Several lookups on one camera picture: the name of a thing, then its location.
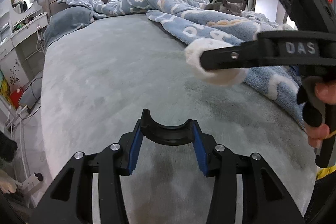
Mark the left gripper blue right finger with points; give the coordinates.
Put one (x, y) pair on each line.
(265, 198)

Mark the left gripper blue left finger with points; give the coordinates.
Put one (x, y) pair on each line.
(69, 197)

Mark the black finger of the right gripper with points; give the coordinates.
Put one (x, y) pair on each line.
(247, 55)

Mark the black curved plastic piece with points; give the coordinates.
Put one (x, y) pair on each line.
(166, 135)

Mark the right hand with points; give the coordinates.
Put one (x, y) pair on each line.
(325, 92)

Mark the white clothes rack base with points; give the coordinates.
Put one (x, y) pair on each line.
(14, 120)

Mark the grey cat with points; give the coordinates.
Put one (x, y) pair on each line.
(226, 7)

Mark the cream hanging coat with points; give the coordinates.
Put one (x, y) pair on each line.
(7, 184)

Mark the blue cloud pattern blanket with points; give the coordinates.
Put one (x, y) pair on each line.
(201, 30)

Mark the black hanging garment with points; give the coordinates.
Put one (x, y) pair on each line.
(8, 148)

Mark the red box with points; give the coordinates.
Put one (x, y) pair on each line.
(15, 97)

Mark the bed with grey-green sheet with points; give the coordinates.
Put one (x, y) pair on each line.
(97, 81)

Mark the white dressing table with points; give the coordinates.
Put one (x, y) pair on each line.
(22, 57)

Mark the blue-grey pillow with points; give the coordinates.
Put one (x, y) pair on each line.
(67, 21)

